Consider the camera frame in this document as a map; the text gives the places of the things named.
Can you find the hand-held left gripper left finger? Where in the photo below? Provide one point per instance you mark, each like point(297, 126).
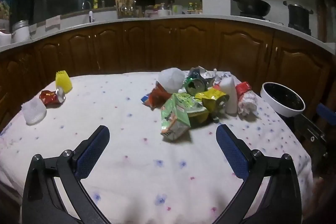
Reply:
point(92, 155)

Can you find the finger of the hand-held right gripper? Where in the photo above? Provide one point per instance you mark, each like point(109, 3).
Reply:
point(325, 109)
point(312, 134)

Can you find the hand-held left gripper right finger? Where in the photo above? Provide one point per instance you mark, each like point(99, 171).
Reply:
point(232, 153)

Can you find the white trash bin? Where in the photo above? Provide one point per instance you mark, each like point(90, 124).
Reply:
point(283, 111)

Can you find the printed paper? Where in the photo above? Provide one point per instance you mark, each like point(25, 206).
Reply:
point(199, 72)

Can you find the floral white tablecloth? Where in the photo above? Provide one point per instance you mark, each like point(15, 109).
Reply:
point(131, 161)

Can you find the red and white wrapper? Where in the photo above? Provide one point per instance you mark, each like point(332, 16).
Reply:
point(245, 100)

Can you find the white plastic bottle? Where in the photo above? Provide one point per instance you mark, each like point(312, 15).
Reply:
point(231, 95)

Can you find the yellow snack packet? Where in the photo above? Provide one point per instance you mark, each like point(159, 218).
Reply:
point(212, 98)

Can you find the green juice carton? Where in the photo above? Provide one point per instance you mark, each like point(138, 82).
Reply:
point(176, 113)

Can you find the small white foam fruit net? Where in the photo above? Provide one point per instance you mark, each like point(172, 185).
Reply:
point(34, 112)

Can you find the crushed red can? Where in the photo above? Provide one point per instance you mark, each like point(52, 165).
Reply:
point(50, 96)

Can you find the crushed green can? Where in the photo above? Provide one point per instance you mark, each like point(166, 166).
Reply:
point(195, 86)

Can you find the silver foil wrapper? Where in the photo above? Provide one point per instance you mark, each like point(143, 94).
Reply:
point(223, 74)

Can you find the yellow foam fruit net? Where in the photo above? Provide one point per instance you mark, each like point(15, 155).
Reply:
point(63, 81)

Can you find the orange snack packet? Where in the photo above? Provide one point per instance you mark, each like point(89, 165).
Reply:
point(160, 96)

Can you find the black cooking pot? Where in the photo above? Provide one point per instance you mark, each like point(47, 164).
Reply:
point(299, 15)

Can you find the wooden lower cabinets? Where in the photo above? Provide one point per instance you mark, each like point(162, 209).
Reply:
point(183, 45)

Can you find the black wok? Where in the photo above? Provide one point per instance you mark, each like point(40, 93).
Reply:
point(252, 6)

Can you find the white kitchen countertop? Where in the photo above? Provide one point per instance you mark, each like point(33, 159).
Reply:
point(199, 16)

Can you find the white metal canister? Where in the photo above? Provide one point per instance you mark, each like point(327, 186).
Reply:
point(21, 32)

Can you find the condiment bottles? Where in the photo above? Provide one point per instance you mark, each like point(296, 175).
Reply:
point(194, 8)

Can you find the kitchen faucet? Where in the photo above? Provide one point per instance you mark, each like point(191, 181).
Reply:
point(86, 5)

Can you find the utensil rack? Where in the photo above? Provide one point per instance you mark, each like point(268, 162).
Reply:
point(126, 7)

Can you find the yellow dish soap bottle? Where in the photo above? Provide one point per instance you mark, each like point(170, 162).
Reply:
point(95, 1)

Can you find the white jar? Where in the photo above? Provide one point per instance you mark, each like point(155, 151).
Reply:
point(164, 12)

